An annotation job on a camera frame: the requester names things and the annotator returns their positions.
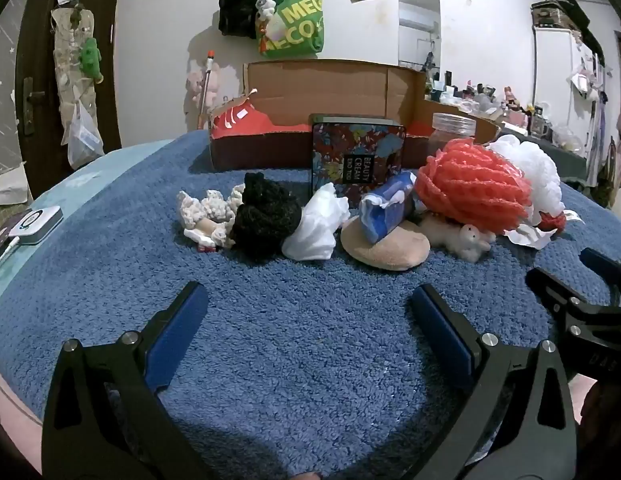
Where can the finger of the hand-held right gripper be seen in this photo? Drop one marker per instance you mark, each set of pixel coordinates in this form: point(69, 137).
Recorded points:
point(545, 282)
point(603, 266)

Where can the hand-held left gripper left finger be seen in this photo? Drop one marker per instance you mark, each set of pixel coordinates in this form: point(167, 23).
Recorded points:
point(178, 330)

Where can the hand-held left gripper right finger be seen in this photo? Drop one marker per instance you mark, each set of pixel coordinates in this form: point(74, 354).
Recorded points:
point(440, 335)

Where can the white sachet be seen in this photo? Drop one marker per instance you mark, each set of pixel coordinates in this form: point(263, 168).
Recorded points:
point(533, 237)

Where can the beige powder puff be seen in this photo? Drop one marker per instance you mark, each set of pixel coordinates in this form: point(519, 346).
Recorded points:
point(390, 255)

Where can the white fluffy star plush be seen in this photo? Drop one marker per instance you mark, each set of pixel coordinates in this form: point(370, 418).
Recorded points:
point(460, 240)

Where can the white bath pouf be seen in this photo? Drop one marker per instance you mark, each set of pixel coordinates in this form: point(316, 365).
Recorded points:
point(535, 170)

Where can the red foam net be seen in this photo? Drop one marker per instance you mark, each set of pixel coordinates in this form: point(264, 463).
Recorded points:
point(470, 185)

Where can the white crochet scrunchie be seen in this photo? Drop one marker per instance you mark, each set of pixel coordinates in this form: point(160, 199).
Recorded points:
point(210, 210)

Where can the blue tissue pack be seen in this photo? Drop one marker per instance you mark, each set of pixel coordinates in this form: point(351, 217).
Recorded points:
point(385, 210)

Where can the black scrunchie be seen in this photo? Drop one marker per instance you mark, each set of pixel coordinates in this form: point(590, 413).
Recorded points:
point(265, 215)

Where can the brown cardboard box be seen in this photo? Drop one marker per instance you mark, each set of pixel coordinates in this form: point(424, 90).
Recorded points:
point(340, 90)

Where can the blue fleece blanket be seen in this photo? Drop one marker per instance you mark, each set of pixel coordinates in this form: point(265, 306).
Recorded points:
point(290, 310)

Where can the white charger box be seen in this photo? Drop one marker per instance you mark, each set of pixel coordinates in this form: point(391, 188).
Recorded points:
point(38, 224)

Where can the glass jar with lid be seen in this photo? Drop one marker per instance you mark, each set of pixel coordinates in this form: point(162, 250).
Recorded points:
point(453, 130)

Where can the pink bed sheet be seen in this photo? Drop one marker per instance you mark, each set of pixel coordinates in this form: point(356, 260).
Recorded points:
point(10, 410)

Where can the white refrigerator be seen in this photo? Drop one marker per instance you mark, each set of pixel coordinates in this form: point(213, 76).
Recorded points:
point(555, 85)

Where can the light blue bed sheet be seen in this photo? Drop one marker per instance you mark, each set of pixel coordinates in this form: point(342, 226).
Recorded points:
point(65, 180)

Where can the cluster of cosmetics bottles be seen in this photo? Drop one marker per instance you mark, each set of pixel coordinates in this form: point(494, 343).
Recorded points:
point(490, 95)

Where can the floral tin box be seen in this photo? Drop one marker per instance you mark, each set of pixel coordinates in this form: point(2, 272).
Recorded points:
point(350, 155)

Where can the dark notebook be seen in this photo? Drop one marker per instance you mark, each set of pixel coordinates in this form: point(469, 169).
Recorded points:
point(0, 232)

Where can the clear plastic bag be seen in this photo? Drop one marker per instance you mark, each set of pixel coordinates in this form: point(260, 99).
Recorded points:
point(84, 140)

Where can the pale pink plush toy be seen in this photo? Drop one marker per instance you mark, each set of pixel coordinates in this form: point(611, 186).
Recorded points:
point(195, 85)

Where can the grey star curtain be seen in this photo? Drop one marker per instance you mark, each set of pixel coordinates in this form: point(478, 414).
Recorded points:
point(5, 110)

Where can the green plush toy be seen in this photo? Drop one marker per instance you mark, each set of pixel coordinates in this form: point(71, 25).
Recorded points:
point(90, 57)

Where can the hanging fabric organiser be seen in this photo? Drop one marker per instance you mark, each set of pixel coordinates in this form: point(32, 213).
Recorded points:
point(65, 60)

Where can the dark wooden door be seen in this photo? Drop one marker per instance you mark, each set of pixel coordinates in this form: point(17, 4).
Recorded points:
point(40, 35)

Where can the green tote bag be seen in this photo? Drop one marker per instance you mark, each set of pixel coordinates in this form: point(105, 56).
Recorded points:
point(300, 25)

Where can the black bag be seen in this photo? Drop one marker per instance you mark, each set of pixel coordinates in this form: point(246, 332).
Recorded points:
point(235, 5)

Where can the wall mirror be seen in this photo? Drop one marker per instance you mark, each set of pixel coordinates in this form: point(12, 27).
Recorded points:
point(418, 5)

